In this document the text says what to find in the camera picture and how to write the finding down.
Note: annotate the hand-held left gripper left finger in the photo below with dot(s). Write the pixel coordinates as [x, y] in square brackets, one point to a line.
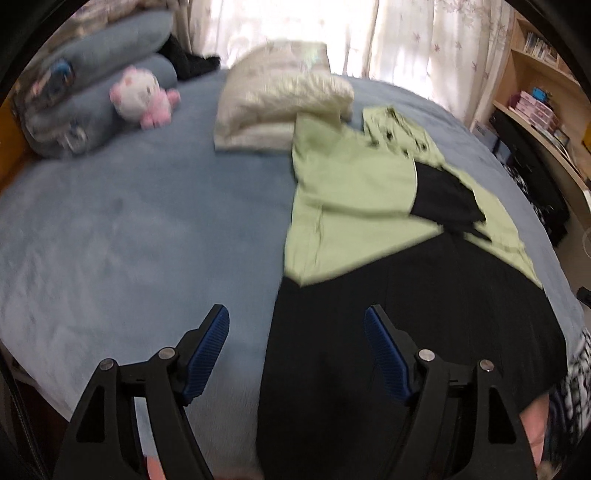
[207, 355]

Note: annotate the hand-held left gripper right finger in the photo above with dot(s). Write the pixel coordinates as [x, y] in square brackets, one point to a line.
[385, 355]

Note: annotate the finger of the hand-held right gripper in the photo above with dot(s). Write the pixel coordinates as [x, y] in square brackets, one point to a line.
[585, 296]

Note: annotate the green and black hooded jacket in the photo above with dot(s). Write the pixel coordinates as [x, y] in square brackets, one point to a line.
[351, 184]

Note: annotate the black hanging bag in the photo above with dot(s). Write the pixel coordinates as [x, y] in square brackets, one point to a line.
[535, 184]

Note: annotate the black white patterned cloth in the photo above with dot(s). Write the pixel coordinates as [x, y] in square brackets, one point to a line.
[519, 182]

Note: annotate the bed with blue cover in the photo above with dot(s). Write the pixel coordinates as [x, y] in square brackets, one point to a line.
[138, 230]

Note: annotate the white printed carton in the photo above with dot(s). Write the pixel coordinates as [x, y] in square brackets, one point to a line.
[485, 137]

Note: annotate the stack of pink boxes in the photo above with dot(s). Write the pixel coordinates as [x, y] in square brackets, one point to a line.
[535, 110]

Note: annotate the small blue box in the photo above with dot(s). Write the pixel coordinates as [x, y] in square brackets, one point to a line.
[541, 94]

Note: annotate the curved wooden bookshelf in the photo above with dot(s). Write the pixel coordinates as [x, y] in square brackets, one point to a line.
[531, 69]

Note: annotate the row of small cases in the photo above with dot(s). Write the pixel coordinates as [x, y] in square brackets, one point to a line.
[540, 47]

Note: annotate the cream puffer jacket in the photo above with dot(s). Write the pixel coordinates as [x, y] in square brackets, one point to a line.
[268, 101]

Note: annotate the blue folded blanket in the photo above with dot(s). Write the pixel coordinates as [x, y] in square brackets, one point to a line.
[111, 46]
[83, 120]

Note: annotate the pink cat plush toy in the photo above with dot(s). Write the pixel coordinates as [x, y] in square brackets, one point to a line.
[138, 97]

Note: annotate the orange wooden headboard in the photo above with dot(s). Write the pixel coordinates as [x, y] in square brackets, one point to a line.
[9, 157]

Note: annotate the white leaf print curtain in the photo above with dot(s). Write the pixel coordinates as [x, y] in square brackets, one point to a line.
[438, 55]
[277, 23]

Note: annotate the black fuzzy cloth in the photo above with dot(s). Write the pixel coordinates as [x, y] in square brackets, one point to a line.
[189, 62]

